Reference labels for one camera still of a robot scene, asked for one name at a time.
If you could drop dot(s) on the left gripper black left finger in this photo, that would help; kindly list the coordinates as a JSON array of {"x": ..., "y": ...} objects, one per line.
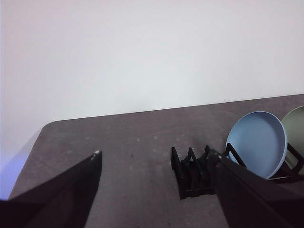
[{"x": 59, "y": 194}]

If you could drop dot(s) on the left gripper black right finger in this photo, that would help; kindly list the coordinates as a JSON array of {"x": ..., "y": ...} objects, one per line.
[{"x": 251, "y": 202}]

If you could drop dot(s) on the blue plate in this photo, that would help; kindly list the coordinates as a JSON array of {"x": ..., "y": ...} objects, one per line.
[{"x": 256, "y": 142}]

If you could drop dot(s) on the black plate rack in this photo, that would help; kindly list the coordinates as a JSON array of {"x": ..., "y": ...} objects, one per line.
[{"x": 192, "y": 175}]

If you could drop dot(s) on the green plate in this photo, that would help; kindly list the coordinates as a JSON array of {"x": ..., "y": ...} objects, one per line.
[{"x": 295, "y": 128}]

